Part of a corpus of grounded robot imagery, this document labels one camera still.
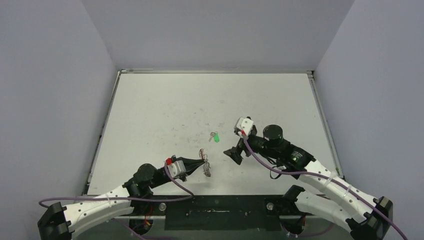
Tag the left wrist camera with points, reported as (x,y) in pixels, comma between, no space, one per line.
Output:
(176,168)

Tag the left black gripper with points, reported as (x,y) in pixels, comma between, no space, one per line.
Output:
(191,165)

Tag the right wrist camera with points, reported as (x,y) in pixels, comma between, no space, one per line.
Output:
(243,126)

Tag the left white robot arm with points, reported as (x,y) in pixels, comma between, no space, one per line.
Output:
(67,217)

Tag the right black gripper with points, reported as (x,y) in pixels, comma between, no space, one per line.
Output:
(241,148)

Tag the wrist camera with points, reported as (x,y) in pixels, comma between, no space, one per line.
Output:
(243,126)
(176,168)

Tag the large keyring with small rings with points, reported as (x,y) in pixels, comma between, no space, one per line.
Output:
(206,165)

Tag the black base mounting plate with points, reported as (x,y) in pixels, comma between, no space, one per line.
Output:
(216,213)

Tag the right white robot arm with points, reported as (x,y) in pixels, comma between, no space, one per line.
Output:
(363,216)

